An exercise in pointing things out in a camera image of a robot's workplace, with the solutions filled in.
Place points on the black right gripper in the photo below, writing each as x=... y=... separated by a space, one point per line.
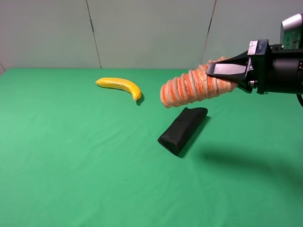
x=254 y=70

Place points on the orange striped spiral bread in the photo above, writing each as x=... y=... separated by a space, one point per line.
x=194 y=86

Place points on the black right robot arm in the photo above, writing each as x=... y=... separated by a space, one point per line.
x=288 y=71

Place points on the black glasses case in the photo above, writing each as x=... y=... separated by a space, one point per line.
x=177 y=135

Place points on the yellow banana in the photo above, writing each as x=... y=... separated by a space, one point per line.
x=121 y=84

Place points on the green table cloth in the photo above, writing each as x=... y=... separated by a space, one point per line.
x=74 y=154

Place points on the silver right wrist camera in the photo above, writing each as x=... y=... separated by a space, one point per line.
x=291 y=35

